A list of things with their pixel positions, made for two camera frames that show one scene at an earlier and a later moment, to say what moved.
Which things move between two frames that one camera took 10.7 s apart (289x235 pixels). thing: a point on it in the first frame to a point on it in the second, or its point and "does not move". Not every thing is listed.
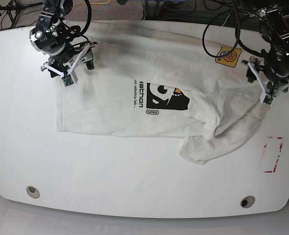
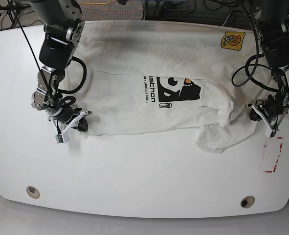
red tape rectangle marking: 281,144 does not move
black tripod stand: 12,9 does not move
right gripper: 271,83 to 271,109
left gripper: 84,53 to 68,118
